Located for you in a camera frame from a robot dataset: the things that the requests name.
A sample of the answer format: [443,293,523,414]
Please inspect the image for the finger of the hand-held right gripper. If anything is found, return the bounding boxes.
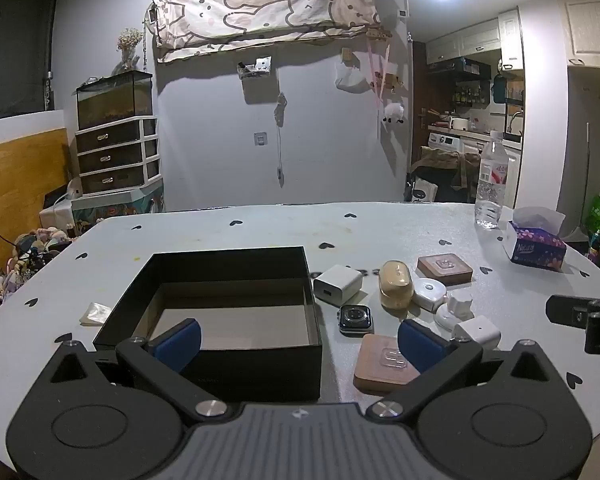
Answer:
[546,294,592,331]

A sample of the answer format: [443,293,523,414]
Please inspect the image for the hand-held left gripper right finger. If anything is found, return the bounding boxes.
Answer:
[367,319,561,422]

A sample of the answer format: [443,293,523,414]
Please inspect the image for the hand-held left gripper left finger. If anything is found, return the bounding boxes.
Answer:
[44,318,227,425]

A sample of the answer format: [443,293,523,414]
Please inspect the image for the wooden coaster with clear hook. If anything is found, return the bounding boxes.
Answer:
[416,254,475,288]
[354,334,421,395]

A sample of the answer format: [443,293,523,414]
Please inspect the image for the white round device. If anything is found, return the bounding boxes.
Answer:
[411,277,448,312]

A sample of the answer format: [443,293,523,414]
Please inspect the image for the white knob-shaped holder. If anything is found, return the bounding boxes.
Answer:
[434,287,475,332]

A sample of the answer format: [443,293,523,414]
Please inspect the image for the beige oval case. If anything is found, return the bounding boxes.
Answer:
[378,260,415,311]

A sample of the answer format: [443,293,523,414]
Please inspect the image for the black smartwatch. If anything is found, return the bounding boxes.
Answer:
[337,303,376,337]

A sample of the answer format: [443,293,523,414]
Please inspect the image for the white plug charger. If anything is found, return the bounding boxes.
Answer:
[313,265,365,307]
[451,315,502,350]

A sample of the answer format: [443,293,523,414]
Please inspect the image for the black cardboard box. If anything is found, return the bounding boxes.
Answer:
[92,246,324,403]

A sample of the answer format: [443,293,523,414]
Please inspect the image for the purple floral tissue box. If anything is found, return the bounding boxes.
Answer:
[502,206,567,273]

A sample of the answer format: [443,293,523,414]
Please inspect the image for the clear plastic strip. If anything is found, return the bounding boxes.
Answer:
[80,301,115,328]

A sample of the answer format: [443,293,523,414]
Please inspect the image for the clear plastic water bottle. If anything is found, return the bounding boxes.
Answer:
[475,130,511,231]

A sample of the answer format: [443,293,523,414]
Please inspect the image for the printed patterned cabinet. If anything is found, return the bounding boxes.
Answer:
[72,182,166,233]

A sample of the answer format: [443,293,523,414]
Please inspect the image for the white bag with face print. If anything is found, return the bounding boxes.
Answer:
[410,177,438,203]

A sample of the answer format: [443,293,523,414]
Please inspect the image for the pile of plush toys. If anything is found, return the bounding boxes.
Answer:
[0,227,76,311]

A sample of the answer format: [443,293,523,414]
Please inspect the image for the white box appliance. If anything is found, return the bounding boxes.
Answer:
[40,180,83,231]

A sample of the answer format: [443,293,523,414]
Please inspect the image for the brown jacket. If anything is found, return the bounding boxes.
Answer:
[411,147,481,191]

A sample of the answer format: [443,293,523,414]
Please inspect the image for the white plastic drawer unit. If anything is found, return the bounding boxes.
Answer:
[75,116,161,196]

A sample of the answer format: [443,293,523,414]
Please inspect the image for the white washing machine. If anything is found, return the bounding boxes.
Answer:
[427,130,481,156]

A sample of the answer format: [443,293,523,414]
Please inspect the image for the kitchen shelf with bottles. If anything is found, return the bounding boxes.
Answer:
[452,85,491,108]

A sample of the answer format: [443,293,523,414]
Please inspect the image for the glass fish tank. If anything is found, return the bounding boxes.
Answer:
[76,71,154,131]

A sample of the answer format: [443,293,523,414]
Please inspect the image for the white cabinet door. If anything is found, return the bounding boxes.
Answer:
[557,0,600,71]

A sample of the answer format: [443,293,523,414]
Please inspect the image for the pink ribbon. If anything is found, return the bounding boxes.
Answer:
[367,42,391,111]

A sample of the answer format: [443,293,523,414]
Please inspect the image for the white hanging bag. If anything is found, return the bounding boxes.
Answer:
[334,57,368,92]

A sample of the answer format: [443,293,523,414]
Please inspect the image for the white upper kitchen cabinets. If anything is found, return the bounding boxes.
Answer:
[425,10,523,66]

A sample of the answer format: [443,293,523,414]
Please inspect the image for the dried flower bouquet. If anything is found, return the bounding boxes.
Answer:
[116,27,143,71]

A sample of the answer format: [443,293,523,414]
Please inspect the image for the dark window curtain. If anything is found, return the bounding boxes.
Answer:
[0,0,58,123]

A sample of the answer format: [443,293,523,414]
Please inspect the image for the printed blanket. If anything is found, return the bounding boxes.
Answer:
[145,0,383,63]

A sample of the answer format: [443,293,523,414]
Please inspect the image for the hanging cable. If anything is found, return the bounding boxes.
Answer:
[275,92,287,188]

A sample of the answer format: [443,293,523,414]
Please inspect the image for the clear wall holder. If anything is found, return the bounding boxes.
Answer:
[236,56,272,81]

